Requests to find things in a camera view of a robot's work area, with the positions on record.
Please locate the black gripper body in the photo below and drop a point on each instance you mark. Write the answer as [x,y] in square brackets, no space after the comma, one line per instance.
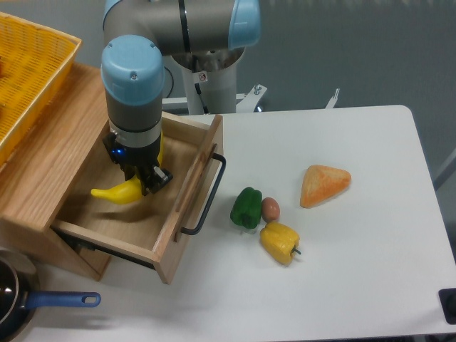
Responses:
[135,156]

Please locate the yellow banana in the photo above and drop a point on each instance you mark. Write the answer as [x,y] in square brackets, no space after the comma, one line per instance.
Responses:
[128,191]

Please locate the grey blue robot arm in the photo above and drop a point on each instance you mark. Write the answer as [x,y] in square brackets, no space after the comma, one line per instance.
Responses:
[205,38]

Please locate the open wooden top drawer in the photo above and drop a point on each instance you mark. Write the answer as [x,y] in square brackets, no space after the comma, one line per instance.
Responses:
[146,232]

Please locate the wooden drawer cabinet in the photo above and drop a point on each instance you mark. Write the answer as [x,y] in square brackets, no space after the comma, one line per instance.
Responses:
[37,180]

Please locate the green bell pepper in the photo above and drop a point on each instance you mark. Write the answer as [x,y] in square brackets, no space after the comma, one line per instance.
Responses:
[246,210]

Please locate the brown egg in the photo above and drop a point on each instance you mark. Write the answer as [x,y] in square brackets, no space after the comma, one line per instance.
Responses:
[270,209]

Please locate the yellow bell pepper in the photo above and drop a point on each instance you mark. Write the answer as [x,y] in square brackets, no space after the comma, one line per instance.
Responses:
[280,241]

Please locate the yellow plastic basket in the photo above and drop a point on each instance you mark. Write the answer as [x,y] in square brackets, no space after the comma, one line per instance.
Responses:
[35,61]

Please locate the orange triangular bread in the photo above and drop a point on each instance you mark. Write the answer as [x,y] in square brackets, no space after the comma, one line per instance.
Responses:
[321,183]

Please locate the black drawer handle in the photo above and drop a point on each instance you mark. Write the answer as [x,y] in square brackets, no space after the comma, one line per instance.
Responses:
[210,197]

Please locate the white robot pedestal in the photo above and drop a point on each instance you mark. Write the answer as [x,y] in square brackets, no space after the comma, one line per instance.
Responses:
[209,80]

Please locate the white metal base frame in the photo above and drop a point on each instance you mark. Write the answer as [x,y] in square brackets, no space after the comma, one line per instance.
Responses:
[246,102]

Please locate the black pan blue handle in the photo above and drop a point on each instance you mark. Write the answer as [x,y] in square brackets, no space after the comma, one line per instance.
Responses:
[21,294]

